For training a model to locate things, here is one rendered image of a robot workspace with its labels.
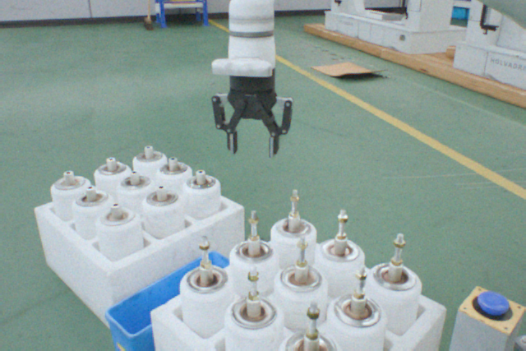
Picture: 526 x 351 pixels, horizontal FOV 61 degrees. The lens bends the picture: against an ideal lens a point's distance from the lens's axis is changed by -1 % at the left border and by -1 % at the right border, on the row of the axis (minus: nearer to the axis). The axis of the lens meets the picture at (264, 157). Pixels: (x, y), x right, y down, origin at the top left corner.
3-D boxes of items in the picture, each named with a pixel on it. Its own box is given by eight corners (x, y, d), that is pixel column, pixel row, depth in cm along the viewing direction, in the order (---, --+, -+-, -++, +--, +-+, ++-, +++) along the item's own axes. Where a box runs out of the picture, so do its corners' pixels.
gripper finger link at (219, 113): (221, 91, 78) (230, 123, 80) (212, 93, 78) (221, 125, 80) (216, 95, 75) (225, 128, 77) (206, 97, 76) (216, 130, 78)
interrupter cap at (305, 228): (319, 229, 96) (319, 227, 95) (293, 243, 91) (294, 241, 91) (293, 216, 101) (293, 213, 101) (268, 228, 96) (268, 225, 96)
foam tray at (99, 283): (163, 213, 150) (159, 163, 143) (245, 263, 126) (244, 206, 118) (47, 264, 125) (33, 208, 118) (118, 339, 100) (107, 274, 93)
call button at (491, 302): (482, 297, 67) (485, 286, 66) (510, 310, 65) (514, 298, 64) (472, 311, 65) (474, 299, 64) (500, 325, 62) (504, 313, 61)
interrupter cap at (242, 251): (239, 268, 84) (239, 265, 83) (230, 245, 90) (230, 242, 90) (279, 260, 86) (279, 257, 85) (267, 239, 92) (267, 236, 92)
